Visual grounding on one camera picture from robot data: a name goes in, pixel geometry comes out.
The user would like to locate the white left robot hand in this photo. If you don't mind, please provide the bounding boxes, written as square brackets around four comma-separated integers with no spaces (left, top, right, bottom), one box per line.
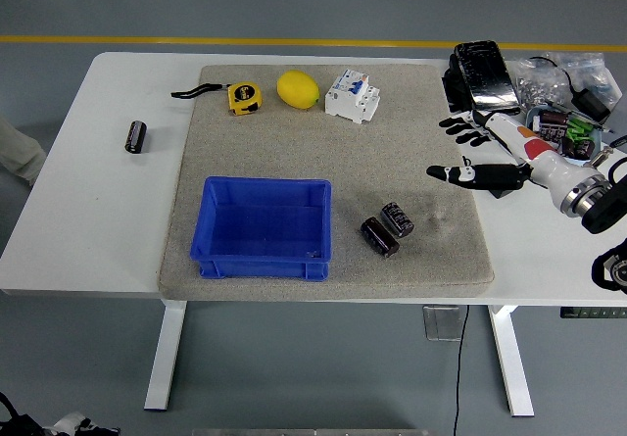
[48,411,121,436]

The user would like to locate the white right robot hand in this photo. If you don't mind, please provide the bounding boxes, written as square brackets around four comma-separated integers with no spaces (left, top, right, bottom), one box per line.
[425,111,592,205]

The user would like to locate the dark cylindrical battery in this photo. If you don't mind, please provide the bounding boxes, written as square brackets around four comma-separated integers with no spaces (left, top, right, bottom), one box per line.
[361,217,402,260]
[122,120,148,155]
[380,202,415,238]

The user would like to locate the blue plastic box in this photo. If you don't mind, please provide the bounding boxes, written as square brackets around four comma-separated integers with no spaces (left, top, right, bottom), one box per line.
[189,175,333,284]

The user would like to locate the light blue tray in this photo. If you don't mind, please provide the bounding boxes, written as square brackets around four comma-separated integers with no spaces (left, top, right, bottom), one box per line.
[525,105,603,167]

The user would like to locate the green plastic parts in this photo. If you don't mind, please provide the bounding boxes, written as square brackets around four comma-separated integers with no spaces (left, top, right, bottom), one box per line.
[565,118,595,141]

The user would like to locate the clear bag of screws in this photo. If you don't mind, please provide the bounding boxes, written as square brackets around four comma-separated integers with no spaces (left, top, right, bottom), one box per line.
[511,57,572,112]

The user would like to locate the black flat device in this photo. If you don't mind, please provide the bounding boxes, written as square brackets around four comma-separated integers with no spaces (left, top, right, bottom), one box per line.
[453,39,521,117]

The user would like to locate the clear bag with blue parts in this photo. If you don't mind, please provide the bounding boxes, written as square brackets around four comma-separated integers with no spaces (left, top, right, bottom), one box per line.
[541,51,621,109]

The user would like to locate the white table leg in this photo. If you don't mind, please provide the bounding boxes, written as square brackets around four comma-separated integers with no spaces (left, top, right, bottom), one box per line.
[144,301,187,412]
[487,304,535,417]

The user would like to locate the table control panel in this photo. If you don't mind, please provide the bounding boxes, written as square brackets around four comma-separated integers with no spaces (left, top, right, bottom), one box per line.
[560,307,627,319]

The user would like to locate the grey-brown mat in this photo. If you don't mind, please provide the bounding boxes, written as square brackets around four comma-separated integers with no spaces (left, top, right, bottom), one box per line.
[157,64,496,303]

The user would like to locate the white circuit breaker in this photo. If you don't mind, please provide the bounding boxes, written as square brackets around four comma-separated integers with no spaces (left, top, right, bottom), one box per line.
[323,68,382,125]

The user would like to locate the yellow lemon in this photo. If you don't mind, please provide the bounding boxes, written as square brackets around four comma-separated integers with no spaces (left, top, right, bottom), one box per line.
[276,70,320,111]

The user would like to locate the person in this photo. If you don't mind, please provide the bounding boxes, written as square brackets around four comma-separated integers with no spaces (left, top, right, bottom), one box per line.
[0,115,48,187]

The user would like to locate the yellow tape measure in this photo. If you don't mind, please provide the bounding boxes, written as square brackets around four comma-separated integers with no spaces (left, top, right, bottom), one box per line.
[170,81,264,118]

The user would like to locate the black power adapter with cord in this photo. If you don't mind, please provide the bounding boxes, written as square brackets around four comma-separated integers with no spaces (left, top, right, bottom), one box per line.
[528,56,612,122]

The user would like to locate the grey metal bracket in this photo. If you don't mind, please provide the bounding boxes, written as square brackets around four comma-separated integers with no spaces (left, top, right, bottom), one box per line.
[422,304,464,342]

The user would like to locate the black hanging cable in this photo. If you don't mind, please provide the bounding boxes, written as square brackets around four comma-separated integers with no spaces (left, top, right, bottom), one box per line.
[453,304,470,436]

